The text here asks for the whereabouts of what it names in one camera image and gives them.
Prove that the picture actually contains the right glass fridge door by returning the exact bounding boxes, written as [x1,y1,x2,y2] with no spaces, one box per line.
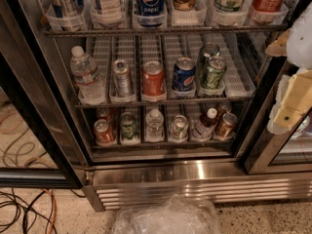
[237,58,312,175]

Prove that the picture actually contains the red can behind coke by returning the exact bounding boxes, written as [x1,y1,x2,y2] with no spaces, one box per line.
[96,107,114,126]

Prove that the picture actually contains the red coke can bottom shelf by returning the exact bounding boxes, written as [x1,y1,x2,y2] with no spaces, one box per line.
[94,119,115,144]

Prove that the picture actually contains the glass fridge door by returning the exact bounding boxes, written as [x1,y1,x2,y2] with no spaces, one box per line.
[237,58,312,175]
[0,0,92,188]

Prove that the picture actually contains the clear plastic bag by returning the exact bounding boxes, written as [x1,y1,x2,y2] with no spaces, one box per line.
[111,195,221,234]

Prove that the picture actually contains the orange floor cable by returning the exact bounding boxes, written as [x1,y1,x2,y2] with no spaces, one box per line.
[42,188,59,234]

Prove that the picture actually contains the brown bottle white cap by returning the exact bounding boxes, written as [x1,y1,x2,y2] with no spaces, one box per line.
[193,108,217,139]

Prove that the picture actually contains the green can middle front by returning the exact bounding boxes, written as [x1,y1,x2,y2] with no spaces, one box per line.
[201,57,227,90]

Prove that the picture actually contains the red can middle shelf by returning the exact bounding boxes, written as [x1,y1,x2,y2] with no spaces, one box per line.
[142,60,165,97]

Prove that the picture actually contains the silver green can bottom shelf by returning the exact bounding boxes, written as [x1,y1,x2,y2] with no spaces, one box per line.
[170,115,188,139]

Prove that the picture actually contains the blue pepsi can middle shelf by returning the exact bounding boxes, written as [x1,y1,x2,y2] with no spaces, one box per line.
[172,57,196,92]

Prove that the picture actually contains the left glass fridge door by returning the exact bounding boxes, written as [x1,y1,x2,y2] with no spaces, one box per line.
[0,0,92,188]

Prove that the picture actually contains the water bottle middle shelf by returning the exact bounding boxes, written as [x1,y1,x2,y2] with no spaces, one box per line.
[70,46,105,105]

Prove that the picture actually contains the black floor cables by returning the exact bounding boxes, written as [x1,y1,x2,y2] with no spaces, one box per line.
[0,188,86,234]

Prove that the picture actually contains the bronze can bottom front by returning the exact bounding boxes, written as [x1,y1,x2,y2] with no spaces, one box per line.
[214,113,238,137]

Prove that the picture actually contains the small water bottle bottom shelf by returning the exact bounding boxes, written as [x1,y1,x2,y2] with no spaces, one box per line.
[145,109,164,142]

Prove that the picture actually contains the bronze can bottom rear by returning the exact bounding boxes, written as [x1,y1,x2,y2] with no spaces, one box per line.
[216,101,232,119]

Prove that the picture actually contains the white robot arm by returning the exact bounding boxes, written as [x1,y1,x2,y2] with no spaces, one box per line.
[265,3,312,135]

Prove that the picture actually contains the blue pepsi can shelf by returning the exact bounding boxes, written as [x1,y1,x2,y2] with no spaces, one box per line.
[136,0,165,27]
[172,57,196,92]

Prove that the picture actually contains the stainless fridge base grille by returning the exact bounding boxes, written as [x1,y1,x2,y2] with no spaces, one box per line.
[83,160,312,212]

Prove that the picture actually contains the blue pepsi can top shelf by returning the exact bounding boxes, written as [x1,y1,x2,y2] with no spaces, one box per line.
[136,0,165,27]

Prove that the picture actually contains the bronze can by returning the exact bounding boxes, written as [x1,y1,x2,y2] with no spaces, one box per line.
[214,113,238,137]
[216,101,232,119]

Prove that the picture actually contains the green can middle rear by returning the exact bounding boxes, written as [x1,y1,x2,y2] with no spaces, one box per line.
[197,43,220,78]

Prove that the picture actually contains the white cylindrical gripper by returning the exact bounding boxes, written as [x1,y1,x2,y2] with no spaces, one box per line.
[265,29,312,135]

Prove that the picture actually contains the silver can middle shelf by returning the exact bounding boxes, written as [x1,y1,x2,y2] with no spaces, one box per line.
[112,59,133,98]

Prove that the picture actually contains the white bottle top shelf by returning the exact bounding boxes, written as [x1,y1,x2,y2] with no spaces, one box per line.
[92,0,123,27]

